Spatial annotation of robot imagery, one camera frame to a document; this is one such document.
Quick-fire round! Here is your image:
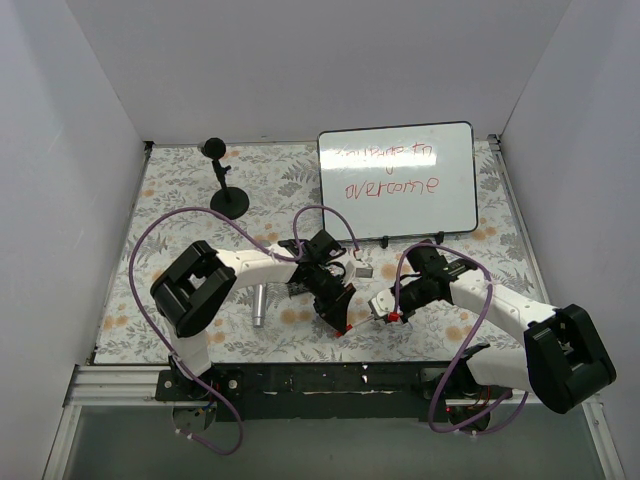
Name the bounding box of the red marker cap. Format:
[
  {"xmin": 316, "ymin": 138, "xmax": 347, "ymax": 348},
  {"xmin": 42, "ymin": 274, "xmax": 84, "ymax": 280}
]
[{"xmin": 336, "ymin": 324, "xmax": 353, "ymax": 338}]

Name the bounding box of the white whiteboard black frame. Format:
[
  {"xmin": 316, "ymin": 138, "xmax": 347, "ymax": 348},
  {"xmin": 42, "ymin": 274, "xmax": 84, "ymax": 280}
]
[{"xmin": 317, "ymin": 121, "xmax": 479, "ymax": 240}]

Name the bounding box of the red white marker pen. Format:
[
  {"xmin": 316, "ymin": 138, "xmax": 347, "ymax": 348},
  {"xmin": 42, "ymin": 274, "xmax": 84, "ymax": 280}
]
[{"xmin": 346, "ymin": 315, "xmax": 375, "ymax": 332}]

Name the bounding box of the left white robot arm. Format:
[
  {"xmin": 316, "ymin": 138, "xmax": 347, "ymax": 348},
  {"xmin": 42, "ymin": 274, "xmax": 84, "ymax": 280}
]
[{"xmin": 150, "ymin": 230, "xmax": 361, "ymax": 400}]

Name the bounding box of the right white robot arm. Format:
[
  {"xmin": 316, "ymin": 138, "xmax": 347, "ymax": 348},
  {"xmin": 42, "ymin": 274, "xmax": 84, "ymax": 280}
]
[{"xmin": 391, "ymin": 242, "xmax": 617, "ymax": 414}]

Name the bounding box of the black perforated plate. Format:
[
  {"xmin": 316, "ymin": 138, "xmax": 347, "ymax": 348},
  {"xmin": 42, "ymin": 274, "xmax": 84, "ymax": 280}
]
[{"xmin": 286, "ymin": 282, "xmax": 309, "ymax": 297}]

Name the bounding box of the silver microphone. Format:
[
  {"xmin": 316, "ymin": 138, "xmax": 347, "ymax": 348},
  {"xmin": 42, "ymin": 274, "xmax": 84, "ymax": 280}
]
[{"xmin": 252, "ymin": 284, "xmax": 268, "ymax": 328}]

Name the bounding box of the black base bar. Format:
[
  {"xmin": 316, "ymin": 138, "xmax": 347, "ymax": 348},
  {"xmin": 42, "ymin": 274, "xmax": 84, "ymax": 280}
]
[{"xmin": 154, "ymin": 362, "xmax": 514, "ymax": 424}]

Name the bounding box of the black microphone stand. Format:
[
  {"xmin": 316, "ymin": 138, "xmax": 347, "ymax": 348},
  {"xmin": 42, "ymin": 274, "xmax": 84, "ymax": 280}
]
[{"xmin": 209, "ymin": 160, "xmax": 250, "ymax": 220}]

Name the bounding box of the floral table mat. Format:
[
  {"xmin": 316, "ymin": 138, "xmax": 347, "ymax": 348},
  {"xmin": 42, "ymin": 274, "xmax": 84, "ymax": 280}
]
[{"xmin": 93, "ymin": 141, "xmax": 542, "ymax": 364}]

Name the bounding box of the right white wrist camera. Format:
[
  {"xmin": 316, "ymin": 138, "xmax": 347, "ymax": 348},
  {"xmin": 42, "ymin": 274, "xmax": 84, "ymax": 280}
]
[{"xmin": 368, "ymin": 288, "xmax": 407, "ymax": 324}]

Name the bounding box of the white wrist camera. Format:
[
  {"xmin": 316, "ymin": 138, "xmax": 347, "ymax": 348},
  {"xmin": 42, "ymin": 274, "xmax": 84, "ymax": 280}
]
[
  {"xmin": 368, "ymin": 288, "xmax": 407, "ymax": 324},
  {"xmin": 344, "ymin": 257, "xmax": 374, "ymax": 283}
]

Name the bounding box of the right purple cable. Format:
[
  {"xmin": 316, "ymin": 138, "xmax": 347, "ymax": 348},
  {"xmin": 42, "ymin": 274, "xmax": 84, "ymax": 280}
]
[{"xmin": 392, "ymin": 243, "xmax": 529, "ymax": 436}]

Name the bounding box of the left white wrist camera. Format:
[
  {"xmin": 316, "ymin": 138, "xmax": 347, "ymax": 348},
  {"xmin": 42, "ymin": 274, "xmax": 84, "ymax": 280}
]
[{"xmin": 344, "ymin": 257, "xmax": 374, "ymax": 283}]

